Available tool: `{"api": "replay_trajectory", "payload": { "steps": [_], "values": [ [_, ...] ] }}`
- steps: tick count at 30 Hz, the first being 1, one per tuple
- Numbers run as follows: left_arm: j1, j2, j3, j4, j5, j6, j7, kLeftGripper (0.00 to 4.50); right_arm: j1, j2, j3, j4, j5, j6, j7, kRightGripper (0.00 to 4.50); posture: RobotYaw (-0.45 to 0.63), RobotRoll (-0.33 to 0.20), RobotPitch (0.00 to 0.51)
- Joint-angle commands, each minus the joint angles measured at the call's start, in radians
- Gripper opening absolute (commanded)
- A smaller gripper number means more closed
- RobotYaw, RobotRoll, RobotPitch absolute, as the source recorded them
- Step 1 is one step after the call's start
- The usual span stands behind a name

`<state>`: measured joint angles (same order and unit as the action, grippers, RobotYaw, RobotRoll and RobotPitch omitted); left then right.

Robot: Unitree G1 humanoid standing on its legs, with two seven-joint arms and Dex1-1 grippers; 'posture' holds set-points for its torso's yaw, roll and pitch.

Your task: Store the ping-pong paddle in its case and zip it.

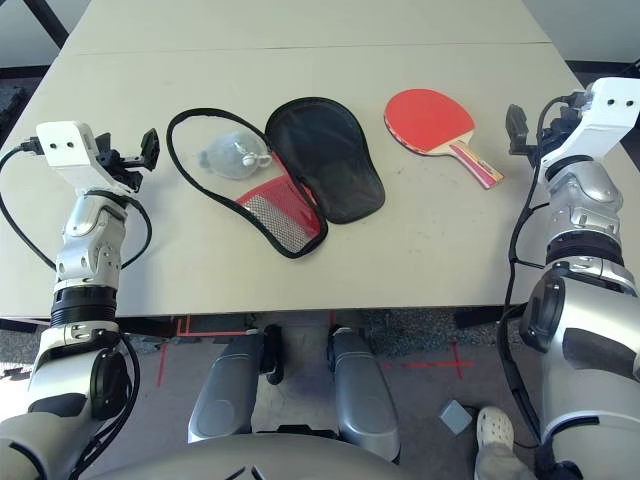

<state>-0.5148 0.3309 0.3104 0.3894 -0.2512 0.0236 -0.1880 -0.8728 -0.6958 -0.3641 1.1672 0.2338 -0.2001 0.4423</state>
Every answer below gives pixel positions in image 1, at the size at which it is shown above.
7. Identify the grey foot pedal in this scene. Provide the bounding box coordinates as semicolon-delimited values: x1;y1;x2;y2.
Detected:
439;399;474;435

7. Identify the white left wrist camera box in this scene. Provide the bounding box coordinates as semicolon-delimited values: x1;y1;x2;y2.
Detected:
35;120;121;194

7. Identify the red and black paddle case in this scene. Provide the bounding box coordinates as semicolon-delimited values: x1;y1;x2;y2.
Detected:
166;96;387;260

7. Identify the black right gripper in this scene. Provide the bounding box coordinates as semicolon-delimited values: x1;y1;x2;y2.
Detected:
506;90;590;157

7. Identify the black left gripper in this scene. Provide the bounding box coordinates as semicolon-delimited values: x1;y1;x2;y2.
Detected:
94;128;162;195

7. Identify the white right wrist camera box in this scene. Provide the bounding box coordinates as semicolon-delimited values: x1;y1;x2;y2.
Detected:
541;77;640;175

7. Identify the speckled grey foam mat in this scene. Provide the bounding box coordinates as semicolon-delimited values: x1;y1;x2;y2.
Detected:
359;308;504;359

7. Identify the grey robot leg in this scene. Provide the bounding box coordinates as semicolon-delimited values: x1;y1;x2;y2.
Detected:
327;326;401;462
187;327;281;446

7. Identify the grey robot right leg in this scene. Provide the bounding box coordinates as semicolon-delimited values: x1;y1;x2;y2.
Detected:
327;326;401;462

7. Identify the grey robot left leg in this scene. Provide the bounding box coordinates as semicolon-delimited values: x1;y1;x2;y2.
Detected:
187;327;281;446

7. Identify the white clog shoe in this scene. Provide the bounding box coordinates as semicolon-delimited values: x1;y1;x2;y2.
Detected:
474;405;515;454

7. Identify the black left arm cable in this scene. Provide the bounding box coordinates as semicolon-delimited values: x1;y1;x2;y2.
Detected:
0;138;154;270

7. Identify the grey robot torso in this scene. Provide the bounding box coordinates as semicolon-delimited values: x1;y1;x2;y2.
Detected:
84;432;481;480

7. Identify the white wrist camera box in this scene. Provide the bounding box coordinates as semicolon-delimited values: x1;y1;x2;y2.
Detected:
35;120;121;194
541;77;640;175

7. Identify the red ping-pong paddle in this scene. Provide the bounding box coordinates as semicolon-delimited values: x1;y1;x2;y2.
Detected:
383;88;505;190

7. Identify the grey trouser leg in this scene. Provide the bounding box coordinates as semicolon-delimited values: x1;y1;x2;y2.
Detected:
472;439;544;480

